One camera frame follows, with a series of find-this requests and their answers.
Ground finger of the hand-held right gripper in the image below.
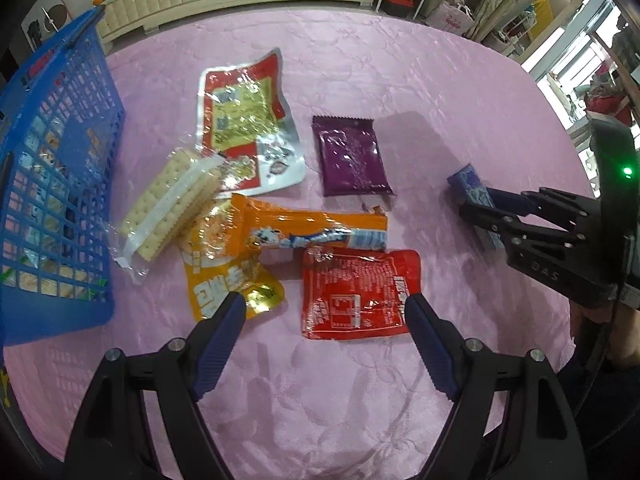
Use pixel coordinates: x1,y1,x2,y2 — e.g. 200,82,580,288
487,187,602,232
460,201,567,247

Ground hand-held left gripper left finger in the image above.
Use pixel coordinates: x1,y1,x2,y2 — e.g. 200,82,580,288
65,290,247,480

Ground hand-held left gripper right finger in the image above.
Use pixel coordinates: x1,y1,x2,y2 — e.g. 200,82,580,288
404,294,588,480

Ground small blue snack box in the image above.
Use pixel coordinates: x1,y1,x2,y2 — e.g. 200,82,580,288
446,163,505,252

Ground purple snack packet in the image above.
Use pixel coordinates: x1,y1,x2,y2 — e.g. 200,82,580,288
311,115,396,198

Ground long orange snack packet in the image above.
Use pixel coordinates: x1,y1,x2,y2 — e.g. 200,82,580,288
230,195,390,252

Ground clear cracker packet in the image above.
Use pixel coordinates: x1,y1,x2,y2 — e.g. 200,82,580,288
107,145,228,286

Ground blue plastic basket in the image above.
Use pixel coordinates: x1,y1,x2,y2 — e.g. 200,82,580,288
0,6,127,348

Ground red white yellow snack packet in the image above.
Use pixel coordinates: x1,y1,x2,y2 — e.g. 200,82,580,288
194,47,307,196

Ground pink tablecloth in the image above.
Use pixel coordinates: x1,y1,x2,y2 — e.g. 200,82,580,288
0,7,601,480

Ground arched floor mirror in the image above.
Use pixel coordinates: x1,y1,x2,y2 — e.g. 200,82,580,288
492,0,596,61

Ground pink bag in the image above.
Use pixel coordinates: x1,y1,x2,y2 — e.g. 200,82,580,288
425,0,476,38

